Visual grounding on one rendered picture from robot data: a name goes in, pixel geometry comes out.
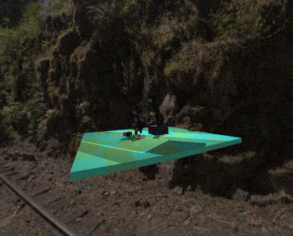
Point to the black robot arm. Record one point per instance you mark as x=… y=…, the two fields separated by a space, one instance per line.
x=137 y=112

